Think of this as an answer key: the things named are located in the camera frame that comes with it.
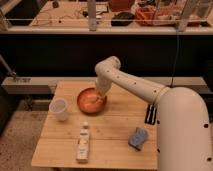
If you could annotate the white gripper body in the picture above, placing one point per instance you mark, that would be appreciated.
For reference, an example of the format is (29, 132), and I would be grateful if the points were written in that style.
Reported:
(102, 85)

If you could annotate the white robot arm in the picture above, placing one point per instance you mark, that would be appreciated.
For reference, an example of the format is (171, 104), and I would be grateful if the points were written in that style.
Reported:
(183, 131)

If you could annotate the orange ceramic bowl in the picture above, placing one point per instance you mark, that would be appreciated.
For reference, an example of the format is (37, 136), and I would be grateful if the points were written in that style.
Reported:
(90, 101)

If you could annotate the black bowl on bench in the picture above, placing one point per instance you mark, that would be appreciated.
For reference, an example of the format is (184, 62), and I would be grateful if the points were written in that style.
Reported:
(122, 19)

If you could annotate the clear plastic cup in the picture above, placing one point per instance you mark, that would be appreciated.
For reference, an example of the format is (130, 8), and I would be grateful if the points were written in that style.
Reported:
(59, 108)

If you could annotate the black flat tool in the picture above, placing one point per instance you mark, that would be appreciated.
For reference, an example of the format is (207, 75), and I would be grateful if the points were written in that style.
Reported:
(150, 117)

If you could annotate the blue sponge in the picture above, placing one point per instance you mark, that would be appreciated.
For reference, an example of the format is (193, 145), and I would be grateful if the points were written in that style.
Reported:
(138, 138)

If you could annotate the white squeeze bottle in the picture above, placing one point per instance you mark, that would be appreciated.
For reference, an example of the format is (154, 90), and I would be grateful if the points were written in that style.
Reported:
(83, 144)

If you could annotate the orange crate on bench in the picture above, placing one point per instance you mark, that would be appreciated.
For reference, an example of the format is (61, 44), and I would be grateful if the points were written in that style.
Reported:
(151, 17)

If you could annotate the white vertical post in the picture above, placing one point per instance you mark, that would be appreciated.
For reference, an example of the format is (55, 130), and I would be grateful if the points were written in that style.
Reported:
(92, 14)

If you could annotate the grey metal clamp bracket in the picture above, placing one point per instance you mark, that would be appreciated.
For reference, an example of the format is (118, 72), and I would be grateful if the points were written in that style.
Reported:
(12, 73)

